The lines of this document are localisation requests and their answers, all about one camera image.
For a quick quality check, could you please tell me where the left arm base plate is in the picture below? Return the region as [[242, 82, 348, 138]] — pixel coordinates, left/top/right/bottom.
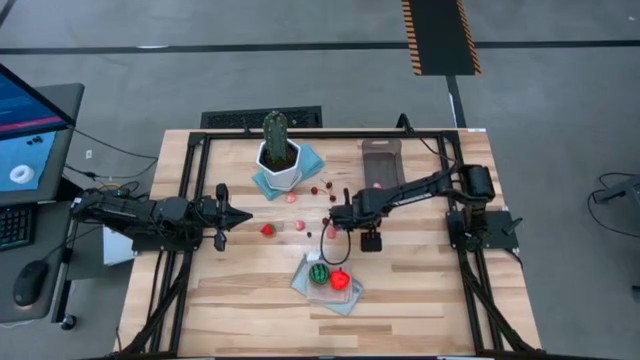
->
[[131, 232, 205, 254]]

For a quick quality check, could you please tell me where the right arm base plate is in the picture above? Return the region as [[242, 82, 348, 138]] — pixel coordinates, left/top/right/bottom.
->
[[446, 209, 524, 252]]

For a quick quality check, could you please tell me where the white box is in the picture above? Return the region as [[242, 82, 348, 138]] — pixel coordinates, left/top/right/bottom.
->
[[102, 224, 137, 267]]

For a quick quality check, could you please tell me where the grey desk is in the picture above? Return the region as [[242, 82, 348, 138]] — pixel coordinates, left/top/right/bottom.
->
[[0, 82, 87, 325]]

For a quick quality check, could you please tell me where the teal cloth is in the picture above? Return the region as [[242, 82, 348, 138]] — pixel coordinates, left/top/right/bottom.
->
[[251, 143, 326, 202]]

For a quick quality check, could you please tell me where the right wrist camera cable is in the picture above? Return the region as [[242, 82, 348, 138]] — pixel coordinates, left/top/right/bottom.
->
[[319, 219, 353, 267]]

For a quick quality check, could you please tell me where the green toy watermelon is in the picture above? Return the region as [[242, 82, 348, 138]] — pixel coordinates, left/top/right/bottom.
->
[[308, 263, 331, 287]]

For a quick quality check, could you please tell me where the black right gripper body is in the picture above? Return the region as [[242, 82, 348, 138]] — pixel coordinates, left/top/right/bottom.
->
[[349, 187, 390, 231]]

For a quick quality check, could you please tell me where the grey translucent plastic container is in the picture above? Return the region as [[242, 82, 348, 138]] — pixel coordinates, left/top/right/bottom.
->
[[360, 138, 407, 194]]

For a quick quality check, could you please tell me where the clear plastic tray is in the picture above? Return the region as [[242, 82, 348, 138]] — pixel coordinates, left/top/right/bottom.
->
[[289, 251, 366, 318]]

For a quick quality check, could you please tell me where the black striped floor mat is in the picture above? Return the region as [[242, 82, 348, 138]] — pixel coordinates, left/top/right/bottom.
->
[[401, 0, 483, 77]]

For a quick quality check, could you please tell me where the black floor cable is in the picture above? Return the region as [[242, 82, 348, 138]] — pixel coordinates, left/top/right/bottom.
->
[[586, 172, 640, 239]]

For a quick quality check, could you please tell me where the black keyboard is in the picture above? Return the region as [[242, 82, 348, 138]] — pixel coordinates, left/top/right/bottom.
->
[[0, 203, 37, 252]]

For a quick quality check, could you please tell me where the computer monitor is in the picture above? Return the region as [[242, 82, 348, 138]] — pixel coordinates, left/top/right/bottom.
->
[[0, 63, 85, 207]]

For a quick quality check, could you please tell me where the black aluminium table frame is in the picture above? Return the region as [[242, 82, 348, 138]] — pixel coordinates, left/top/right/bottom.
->
[[117, 127, 546, 359]]

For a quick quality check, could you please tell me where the black floor vent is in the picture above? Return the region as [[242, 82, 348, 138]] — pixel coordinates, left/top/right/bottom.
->
[[200, 105, 324, 130]]

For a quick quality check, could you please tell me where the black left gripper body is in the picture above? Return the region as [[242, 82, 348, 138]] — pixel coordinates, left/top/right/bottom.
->
[[188, 195, 225, 237]]

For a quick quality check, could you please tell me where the black computer mouse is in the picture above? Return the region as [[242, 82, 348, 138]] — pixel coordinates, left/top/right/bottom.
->
[[12, 259, 51, 308]]

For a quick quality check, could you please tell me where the red toy tomato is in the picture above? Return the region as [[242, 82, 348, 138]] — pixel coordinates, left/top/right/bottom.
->
[[328, 268, 353, 293]]

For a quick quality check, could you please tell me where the beige folded cloth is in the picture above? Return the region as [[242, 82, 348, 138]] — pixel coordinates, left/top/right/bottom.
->
[[305, 258, 355, 305]]

